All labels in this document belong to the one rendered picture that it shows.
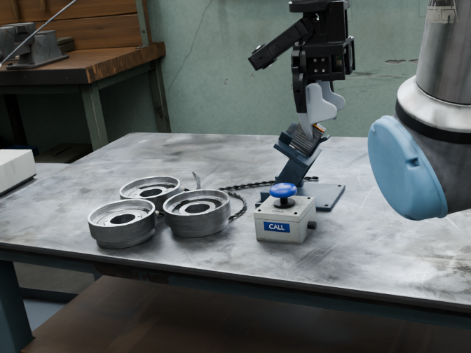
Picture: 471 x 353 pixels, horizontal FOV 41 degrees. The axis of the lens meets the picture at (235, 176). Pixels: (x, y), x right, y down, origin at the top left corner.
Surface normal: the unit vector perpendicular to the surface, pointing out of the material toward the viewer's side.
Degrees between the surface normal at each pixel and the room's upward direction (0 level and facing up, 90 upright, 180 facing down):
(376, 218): 0
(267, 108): 90
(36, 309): 0
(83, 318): 0
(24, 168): 90
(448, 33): 97
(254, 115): 90
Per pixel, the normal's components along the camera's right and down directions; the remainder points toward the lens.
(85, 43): -0.44, 0.35
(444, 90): -0.61, 0.49
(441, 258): -0.11, -0.93
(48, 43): 0.89, 0.01
